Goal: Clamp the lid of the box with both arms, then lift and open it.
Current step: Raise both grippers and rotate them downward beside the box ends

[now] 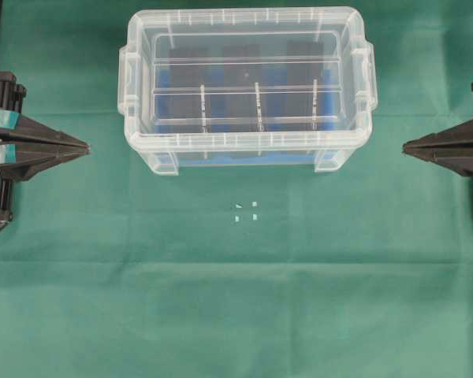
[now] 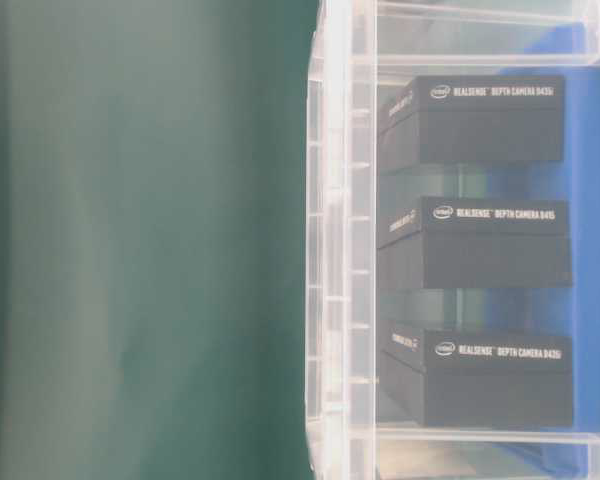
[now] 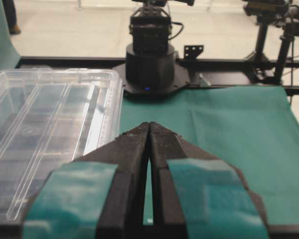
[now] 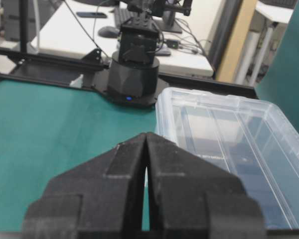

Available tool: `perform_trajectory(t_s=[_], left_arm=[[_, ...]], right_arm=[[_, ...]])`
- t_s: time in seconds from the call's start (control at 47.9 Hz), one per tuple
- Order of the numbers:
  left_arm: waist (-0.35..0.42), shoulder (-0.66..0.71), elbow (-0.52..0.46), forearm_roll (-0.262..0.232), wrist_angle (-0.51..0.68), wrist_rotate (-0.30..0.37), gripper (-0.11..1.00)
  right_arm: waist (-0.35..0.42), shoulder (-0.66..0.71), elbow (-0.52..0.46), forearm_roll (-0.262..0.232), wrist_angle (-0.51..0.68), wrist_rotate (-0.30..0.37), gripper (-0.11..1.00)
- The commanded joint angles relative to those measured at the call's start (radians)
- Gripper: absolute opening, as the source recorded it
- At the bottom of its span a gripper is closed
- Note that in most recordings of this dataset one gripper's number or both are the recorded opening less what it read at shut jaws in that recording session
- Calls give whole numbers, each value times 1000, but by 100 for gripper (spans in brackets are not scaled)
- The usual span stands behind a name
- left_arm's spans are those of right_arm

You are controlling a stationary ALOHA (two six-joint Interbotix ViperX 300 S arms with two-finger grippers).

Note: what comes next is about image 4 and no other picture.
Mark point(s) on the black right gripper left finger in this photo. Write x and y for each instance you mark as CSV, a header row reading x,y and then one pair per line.
x,y
99,199

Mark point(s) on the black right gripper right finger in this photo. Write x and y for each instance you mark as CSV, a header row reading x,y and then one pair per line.
x,y
190,198

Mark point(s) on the clear plastic box lid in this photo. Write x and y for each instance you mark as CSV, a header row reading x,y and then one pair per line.
x,y
250,138

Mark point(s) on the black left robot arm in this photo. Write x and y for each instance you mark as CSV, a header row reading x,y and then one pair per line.
x,y
134,62

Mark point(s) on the green table cloth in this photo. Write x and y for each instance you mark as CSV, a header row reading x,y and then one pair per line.
x,y
45,130

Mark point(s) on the black power adapter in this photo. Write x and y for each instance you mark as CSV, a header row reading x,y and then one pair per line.
x,y
172,43

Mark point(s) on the black computer mouse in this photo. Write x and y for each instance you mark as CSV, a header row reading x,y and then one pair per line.
x,y
108,32

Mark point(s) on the black monitor stand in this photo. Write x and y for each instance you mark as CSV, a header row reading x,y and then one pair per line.
x,y
167,23

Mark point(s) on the black keyboard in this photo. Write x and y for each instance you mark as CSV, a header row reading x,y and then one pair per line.
x,y
121,15

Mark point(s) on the black smartphone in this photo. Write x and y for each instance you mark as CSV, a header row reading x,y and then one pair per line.
x,y
85,14

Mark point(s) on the black aluminium frame rail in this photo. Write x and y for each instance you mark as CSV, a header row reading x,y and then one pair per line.
x,y
63,72

